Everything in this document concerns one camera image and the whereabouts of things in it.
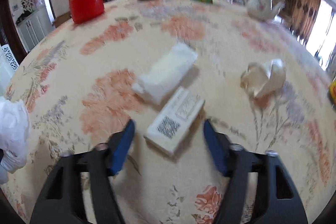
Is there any ornate cream dining chair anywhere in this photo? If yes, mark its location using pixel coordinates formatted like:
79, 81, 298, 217
0, 44, 20, 80

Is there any white teapot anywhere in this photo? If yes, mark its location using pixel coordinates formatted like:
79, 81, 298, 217
245, 0, 285, 21

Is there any white printed carton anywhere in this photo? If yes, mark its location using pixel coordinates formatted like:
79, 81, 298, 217
143, 86, 206, 156

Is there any crumpled cream wrapper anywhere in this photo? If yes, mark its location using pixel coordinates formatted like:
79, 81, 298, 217
240, 58, 286, 99

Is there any floral tablecloth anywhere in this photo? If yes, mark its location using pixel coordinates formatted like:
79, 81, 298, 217
0, 0, 336, 224

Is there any white low cabinet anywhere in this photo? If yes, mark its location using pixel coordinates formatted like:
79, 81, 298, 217
16, 7, 49, 52

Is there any brown patterned curtain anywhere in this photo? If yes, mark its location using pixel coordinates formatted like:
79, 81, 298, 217
287, 0, 322, 42

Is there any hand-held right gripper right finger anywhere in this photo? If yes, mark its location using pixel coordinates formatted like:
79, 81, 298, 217
203, 119, 309, 224

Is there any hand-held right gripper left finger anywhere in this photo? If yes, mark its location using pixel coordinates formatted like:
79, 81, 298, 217
29, 119, 135, 224

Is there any yellow snack packet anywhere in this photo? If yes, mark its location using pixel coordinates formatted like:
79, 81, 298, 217
327, 77, 336, 110

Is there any white plastic bag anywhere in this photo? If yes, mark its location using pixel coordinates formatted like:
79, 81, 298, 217
0, 97, 30, 184

